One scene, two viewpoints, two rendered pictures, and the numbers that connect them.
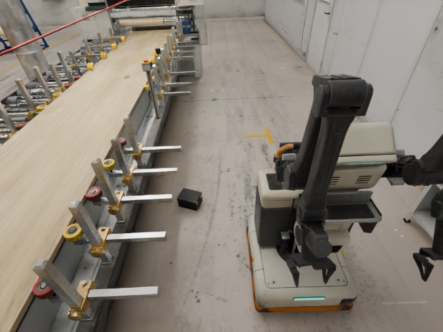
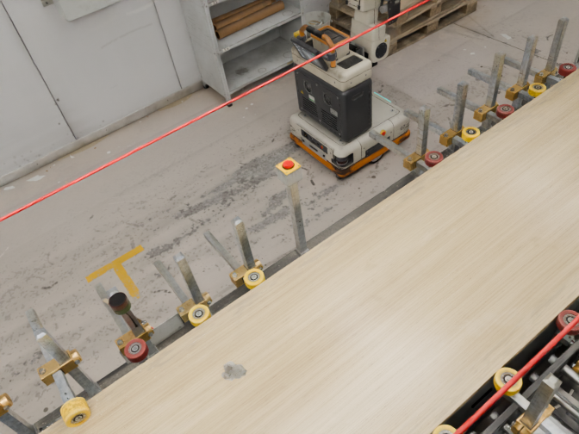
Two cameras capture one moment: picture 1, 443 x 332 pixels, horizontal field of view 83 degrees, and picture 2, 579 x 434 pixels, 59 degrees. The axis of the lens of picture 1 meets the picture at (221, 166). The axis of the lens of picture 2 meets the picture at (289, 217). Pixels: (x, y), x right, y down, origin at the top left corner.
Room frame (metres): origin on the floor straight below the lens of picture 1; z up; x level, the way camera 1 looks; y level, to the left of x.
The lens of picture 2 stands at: (2.90, 1.83, 2.47)
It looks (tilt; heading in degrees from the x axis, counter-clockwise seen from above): 47 degrees down; 241
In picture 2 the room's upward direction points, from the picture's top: 10 degrees counter-clockwise
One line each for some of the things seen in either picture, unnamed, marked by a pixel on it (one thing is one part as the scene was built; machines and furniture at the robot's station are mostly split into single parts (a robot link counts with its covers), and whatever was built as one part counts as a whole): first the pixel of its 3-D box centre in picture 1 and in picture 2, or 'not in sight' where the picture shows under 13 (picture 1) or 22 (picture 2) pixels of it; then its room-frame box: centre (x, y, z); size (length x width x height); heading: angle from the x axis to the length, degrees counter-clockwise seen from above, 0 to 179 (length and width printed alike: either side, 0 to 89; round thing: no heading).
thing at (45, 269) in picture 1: (71, 296); (551, 60); (0.43, 0.58, 0.88); 0.04 x 0.04 x 0.48; 0
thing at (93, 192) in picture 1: (95, 198); (503, 117); (0.97, 0.70, 0.85); 0.08 x 0.08 x 0.11
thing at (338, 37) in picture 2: not in sight; (330, 43); (1.08, -0.50, 0.87); 0.23 x 0.15 x 0.11; 89
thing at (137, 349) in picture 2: not in sight; (140, 355); (2.97, 0.67, 0.85); 0.08 x 0.08 x 0.11
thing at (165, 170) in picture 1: (143, 172); (437, 129); (1.22, 0.50, 0.81); 0.43 x 0.03 x 0.04; 90
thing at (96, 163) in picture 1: (111, 195); (492, 95); (0.93, 0.58, 0.91); 0.04 x 0.04 x 0.48; 0
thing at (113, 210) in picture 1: (117, 202); (486, 110); (0.95, 0.58, 0.83); 0.14 x 0.06 x 0.05; 0
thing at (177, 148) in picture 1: (150, 149); (401, 152); (1.47, 0.50, 0.81); 0.43 x 0.03 x 0.04; 90
